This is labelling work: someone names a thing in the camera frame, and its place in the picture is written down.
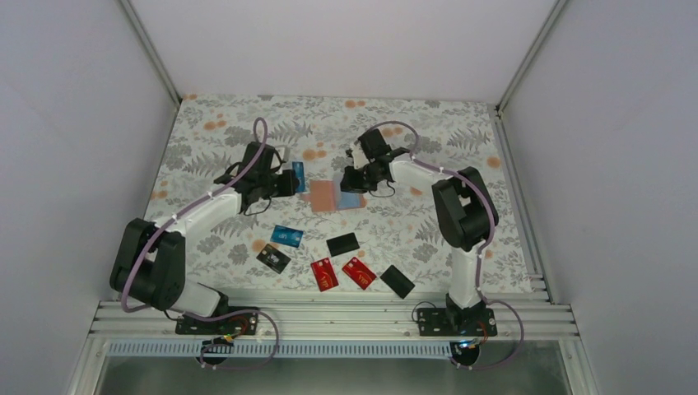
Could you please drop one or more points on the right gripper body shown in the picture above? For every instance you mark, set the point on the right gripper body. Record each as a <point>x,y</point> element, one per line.
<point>380,178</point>

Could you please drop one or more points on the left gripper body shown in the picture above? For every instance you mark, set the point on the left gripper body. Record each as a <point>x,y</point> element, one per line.
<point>267,189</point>

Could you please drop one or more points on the brown leather card holder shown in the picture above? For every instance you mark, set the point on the brown leather card holder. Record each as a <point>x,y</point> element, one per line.
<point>321,196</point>

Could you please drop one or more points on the blue VIP card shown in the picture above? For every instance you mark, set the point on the blue VIP card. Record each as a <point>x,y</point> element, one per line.
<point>344,200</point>

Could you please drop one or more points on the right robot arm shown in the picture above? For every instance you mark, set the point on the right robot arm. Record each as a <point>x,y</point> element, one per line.
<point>466,216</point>

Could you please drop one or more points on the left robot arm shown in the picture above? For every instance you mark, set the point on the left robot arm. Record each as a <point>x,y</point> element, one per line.
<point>150,265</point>

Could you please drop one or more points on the black card centre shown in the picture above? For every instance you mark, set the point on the black card centre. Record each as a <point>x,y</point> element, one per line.
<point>342,244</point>

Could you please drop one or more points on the black VIP card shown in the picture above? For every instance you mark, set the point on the black VIP card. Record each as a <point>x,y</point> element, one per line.
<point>274,259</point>

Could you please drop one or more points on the red VIP card right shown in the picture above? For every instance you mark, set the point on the red VIP card right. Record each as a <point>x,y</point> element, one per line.
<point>359,273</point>

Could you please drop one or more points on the red vip card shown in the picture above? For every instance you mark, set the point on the red vip card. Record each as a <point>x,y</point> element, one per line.
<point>359,273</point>
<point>324,274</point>

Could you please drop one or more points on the red VIP card left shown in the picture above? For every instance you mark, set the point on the red VIP card left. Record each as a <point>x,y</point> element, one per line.
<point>324,274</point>

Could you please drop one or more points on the black card right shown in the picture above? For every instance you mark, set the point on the black card right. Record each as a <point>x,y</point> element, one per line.
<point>397,282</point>

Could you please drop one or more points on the floral table mat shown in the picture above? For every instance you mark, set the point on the floral table mat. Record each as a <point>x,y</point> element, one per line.
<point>397,227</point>

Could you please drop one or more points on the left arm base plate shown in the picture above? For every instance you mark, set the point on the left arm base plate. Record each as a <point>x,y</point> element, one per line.
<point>243,323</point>

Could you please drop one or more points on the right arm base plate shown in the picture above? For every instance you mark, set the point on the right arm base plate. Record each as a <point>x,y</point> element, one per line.
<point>439,322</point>

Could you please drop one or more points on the aluminium rail frame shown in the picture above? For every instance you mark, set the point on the aluminium rail frame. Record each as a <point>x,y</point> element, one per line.
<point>304,323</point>

